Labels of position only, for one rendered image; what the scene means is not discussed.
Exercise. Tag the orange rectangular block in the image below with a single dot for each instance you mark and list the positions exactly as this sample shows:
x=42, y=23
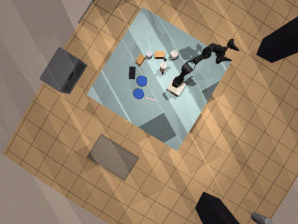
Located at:
x=159, y=54
x=139, y=60

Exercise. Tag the blue cylinder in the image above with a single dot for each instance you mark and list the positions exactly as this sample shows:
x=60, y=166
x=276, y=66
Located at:
x=141, y=81
x=138, y=93

